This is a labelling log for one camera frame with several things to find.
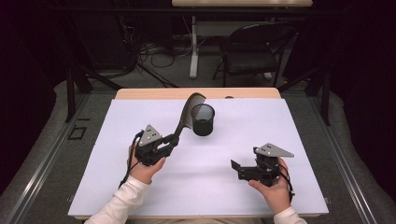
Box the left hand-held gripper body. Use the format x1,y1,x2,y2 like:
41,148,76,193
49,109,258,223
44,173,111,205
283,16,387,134
134,124,166,167

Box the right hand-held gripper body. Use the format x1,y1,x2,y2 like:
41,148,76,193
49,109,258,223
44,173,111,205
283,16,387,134
253,143,295,188

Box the black spatula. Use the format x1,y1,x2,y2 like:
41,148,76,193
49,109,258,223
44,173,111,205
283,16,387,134
172,91,207,147

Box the black mesh pen holder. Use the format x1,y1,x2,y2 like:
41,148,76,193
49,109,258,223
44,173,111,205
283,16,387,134
190,103,216,137

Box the person's right hand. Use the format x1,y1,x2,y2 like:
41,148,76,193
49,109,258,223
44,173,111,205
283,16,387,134
248,158,292,215

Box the person's left hand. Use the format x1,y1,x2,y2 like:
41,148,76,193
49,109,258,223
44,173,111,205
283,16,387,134
128,147,166,185

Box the white table cover sheet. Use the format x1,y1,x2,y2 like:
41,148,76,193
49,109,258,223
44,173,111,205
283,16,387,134
67,98,330,217

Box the white-legged wooden table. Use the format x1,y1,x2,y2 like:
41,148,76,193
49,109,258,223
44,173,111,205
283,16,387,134
171,0,314,79

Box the black metal stand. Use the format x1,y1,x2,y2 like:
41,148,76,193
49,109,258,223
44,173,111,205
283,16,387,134
276,64,332,127
64,63,124,124

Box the black folding chair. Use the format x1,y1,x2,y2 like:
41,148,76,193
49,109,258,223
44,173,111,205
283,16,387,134
212,21,298,88

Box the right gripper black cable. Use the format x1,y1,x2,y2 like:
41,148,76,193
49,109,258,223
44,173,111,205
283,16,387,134
278,162,296,202

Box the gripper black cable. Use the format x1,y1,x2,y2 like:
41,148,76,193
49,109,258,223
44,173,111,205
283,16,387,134
118,130,145,189
278,162,296,202

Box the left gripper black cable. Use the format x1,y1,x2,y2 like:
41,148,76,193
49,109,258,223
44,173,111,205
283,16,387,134
118,130,145,189

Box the metal floor rail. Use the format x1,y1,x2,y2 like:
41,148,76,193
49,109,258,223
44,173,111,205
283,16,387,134
306,91,378,224
4,92,92,224

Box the tangle of floor cables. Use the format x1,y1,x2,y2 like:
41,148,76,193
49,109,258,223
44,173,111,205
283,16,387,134
124,15,194,82

